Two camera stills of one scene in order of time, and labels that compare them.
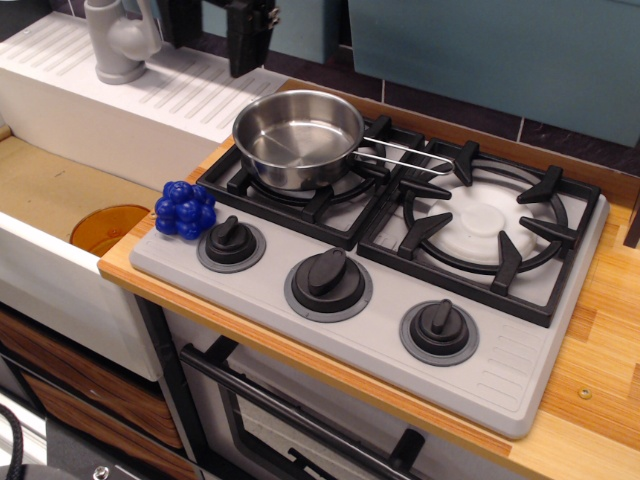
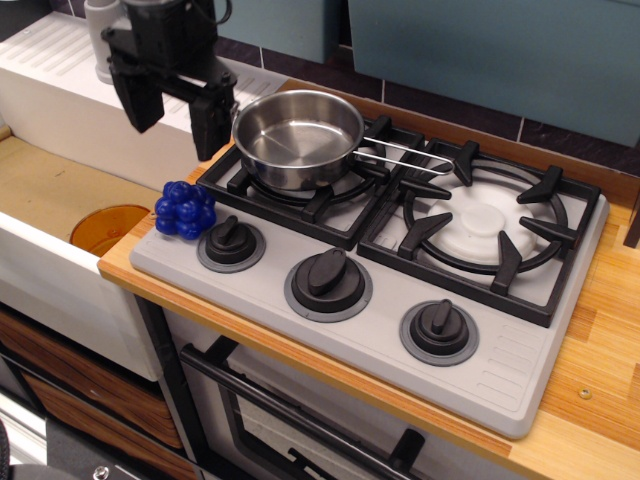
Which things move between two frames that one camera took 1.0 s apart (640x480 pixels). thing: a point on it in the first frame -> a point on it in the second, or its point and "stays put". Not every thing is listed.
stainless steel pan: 302,140 stays put
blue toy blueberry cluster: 185,209 stays put
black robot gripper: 250,24 -> 174,42
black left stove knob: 231,246 stays put
